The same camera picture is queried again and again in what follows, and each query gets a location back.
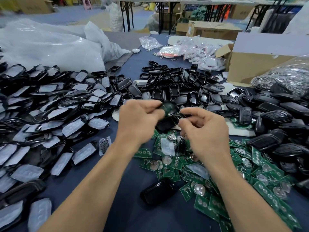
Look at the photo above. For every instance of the person's right hand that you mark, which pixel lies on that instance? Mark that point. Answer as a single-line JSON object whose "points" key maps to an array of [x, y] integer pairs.
{"points": [[207, 137]]}

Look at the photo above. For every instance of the person's left hand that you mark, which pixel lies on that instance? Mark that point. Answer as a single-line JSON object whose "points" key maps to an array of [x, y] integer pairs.
{"points": [[137, 125]]}

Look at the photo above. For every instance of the black shell cover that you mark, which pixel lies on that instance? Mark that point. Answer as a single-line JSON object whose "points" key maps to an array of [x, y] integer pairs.
{"points": [[166, 124]]}

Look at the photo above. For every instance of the pile of green circuit boards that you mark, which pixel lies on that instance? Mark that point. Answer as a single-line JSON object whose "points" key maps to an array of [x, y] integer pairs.
{"points": [[203, 183]]}

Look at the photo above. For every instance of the pile of black shell halves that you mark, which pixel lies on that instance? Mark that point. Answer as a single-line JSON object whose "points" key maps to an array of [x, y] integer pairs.
{"points": [[183, 87]]}

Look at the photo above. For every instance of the lone glossy black shell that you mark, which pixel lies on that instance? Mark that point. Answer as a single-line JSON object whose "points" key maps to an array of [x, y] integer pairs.
{"points": [[158, 191]]}

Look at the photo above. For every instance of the pile of assembled black fobs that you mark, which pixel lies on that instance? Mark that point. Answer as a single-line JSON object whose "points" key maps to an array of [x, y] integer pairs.
{"points": [[282, 125]]}

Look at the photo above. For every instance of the pile of shells with pads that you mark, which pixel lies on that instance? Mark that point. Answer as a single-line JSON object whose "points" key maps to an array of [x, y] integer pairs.
{"points": [[46, 120]]}

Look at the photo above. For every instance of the person's right forearm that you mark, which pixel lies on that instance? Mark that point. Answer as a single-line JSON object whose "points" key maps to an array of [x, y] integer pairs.
{"points": [[251, 200]]}

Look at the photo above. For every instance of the person's left forearm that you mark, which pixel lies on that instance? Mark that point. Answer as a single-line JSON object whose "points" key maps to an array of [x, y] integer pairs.
{"points": [[87, 193]]}

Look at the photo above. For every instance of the black rubber button pad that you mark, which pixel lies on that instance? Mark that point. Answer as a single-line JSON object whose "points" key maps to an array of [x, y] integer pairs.
{"points": [[181, 143]]}

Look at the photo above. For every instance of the clear plastic film piece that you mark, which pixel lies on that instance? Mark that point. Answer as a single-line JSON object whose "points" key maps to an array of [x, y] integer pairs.
{"points": [[167, 147]]}

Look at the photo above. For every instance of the small white object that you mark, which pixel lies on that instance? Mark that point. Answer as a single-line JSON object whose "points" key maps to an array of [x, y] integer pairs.
{"points": [[136, 50]]}

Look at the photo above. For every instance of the clear bag with red label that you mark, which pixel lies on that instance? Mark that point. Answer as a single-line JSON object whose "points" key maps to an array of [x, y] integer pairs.
{"points": [[169, 51]]}

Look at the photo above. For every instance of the heap of clear parts bags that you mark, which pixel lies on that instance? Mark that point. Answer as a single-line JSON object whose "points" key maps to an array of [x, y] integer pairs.
{"points": [[205, 55]]}

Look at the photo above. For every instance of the small crumpled clear plastic bag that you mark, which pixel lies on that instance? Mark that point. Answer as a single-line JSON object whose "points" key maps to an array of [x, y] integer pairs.
{"points": [[150, 43]]}

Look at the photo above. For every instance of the large open cardboard box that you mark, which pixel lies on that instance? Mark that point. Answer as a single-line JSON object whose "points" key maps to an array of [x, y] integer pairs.
{"points": [[258, 65]]}

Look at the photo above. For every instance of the clear bag of metal parts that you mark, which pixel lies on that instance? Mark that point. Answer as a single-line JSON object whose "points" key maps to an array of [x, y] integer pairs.
{"points": [[289, 77]]}

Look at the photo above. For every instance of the brown cardboard box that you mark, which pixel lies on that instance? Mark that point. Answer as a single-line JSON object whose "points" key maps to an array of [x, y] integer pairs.
{"points": [[215, 30]]}

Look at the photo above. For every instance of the white sack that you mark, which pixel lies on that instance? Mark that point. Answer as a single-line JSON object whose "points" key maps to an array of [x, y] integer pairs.
{"points": [[116, 16]]}

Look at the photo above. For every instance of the large white plastic bag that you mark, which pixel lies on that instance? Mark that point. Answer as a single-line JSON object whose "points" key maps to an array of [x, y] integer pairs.
{"points": [[48, 45]]}

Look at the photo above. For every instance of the pink plastic stool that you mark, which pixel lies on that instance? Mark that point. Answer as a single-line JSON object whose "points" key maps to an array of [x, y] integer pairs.
{"points": [[86, 3]]}

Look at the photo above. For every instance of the long white table top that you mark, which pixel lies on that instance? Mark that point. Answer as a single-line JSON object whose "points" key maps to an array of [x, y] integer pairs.
{"points": [[207, 1]]}

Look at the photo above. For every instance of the tan cardboard box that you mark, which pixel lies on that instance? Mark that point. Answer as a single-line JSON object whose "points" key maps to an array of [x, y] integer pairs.
{"points": [[34, 4]]}

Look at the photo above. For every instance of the black metal table frame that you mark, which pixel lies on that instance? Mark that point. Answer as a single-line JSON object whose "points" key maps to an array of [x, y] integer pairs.
{"points": [[129, 16]]}

